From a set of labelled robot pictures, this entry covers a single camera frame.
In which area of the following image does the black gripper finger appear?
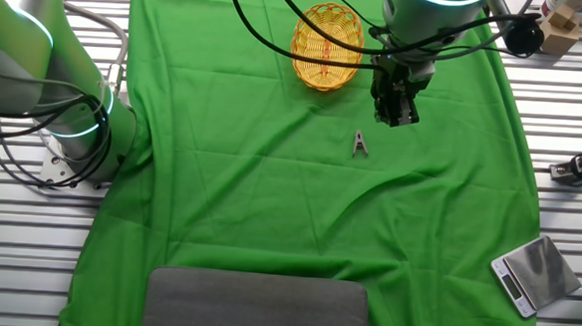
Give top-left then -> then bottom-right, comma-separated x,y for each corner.
386,89 -> 423,130
372,93 -> 393,125

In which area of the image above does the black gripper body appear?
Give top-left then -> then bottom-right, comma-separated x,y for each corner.
369,56 -> 419,104

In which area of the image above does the small silver metal clamp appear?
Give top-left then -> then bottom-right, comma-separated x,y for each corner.
351,130 -> 371,160

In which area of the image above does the yellow wicker basket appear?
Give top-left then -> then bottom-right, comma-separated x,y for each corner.
288,0 -> 368,95

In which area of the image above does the green cloth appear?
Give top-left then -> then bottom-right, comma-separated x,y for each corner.
57,0 -> 554,326

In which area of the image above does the wooden block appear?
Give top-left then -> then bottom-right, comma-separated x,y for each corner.
538,3 -> 582,57

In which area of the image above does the white bottle red label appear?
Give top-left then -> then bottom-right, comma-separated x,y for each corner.
541,0 -> 582,20

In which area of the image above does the silver digital kitchen scale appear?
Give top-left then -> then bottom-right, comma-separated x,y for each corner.
486,231 -> 582,322

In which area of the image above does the grey foam pad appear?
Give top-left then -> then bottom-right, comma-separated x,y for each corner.
141,264 -> 371,326

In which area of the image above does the black camera cable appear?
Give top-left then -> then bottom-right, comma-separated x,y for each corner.
222,0 -> 389,73

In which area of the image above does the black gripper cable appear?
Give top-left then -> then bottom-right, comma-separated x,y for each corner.
269,0 -> 543,65

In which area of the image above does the black base cable bundle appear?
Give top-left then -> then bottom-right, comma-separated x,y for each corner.
0,89 -> 116,192

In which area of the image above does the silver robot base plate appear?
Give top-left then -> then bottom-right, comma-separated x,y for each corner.
37,134 -> 115,193

